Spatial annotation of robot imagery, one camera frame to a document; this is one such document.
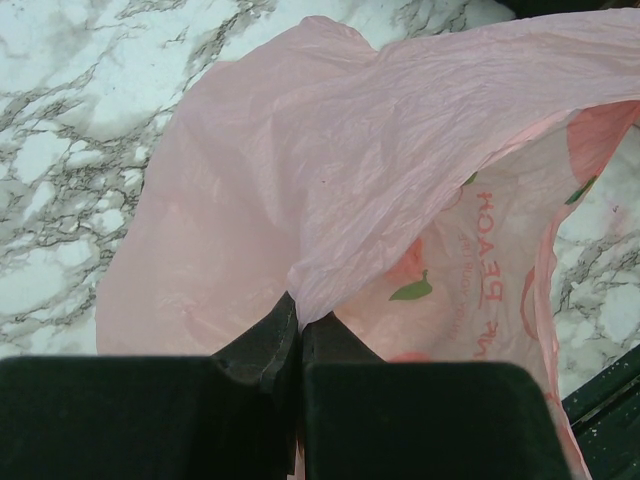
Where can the black mounting rail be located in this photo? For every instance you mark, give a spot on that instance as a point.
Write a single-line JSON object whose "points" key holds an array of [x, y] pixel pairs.
{"points": [[604, 417]]}

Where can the pink plastic bag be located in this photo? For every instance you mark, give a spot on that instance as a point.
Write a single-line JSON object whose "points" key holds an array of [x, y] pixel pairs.
{"points": [[415, 191]]}

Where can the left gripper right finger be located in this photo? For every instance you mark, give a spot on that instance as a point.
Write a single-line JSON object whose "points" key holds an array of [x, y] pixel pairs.
{"points": [[366, 418]]}

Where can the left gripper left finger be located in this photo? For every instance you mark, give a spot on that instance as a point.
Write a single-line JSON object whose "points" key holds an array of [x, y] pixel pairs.
{"points": [[230, 415]]}

